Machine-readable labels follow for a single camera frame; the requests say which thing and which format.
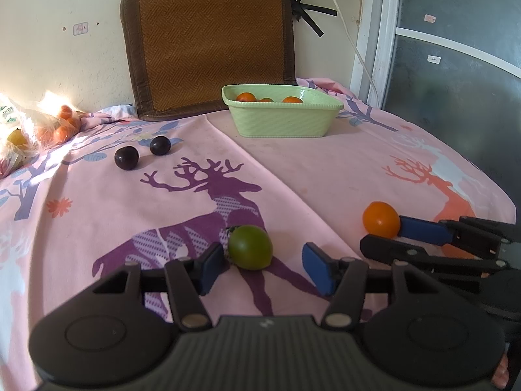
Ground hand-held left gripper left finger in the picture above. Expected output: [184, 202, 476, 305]
[81, 242, 225, 330]

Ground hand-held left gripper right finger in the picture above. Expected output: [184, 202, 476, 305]
[302, 242, 448, 331]

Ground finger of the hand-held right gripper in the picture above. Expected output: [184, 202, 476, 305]
[360, 234, 513, 295]
[400, 215, 521, 256]

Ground orange tomato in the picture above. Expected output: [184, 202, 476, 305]
[362, 201, 401, 239]

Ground green tomato with stem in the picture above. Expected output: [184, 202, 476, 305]
[225, 225, 274, 271]

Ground light green ribbed basin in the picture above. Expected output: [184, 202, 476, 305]
[222, 84, 345, 138]

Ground person's right hand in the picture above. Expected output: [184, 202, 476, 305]
[490, 352, 511, 390]

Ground pink deer print sheet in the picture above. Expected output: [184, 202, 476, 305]
[0, 77, 514, 391]

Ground dark purple plum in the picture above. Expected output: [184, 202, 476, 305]
[114, 145, 139, 171]
[149, 136, 171, 156]

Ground frosted glass sliding door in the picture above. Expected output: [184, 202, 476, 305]
[349, 0, 521, 190]

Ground bagged tangerine pile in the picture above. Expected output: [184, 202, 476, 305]
[35, 105, 82, 146]

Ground brown woven seat cushion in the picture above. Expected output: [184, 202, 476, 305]
[120, 0, 299, 122]

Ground yellow fruit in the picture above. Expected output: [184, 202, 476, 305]
[6, 129, 29, 148]

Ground clear plastic bag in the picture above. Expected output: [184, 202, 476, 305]
[0, 93, 82, 179]

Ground black tape strips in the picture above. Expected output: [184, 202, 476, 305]
[290, 2, 338, 37]

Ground white power cable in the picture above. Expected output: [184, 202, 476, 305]
[319, 0, 381, 104]

